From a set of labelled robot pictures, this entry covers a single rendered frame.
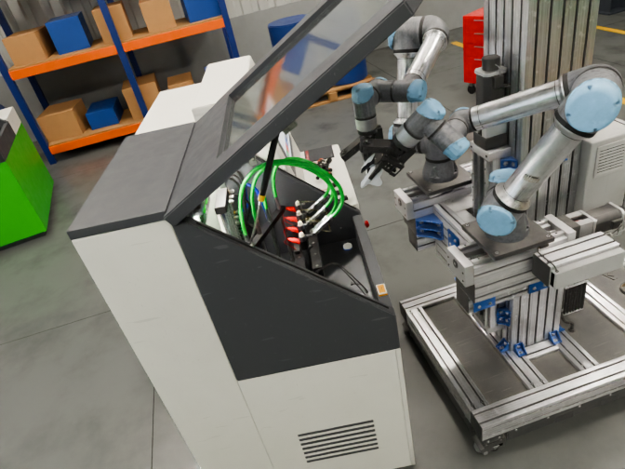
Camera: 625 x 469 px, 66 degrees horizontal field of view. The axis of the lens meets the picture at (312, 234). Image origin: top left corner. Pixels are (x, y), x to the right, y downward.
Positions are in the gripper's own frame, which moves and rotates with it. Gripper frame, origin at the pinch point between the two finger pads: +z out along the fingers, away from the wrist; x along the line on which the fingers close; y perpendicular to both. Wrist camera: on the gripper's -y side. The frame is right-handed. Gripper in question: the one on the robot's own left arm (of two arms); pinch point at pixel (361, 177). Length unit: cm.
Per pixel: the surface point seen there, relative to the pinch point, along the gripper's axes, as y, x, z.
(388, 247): 106, 106, 117
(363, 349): 24, -43, 33
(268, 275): -19.5, -39.2, 20.0
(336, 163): 19, 72, 51
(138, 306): -49, -48, 47
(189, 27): -91, 452, 243
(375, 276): 23.2, -17.5, 23.6
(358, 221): 23.2, 19.3, 35.0
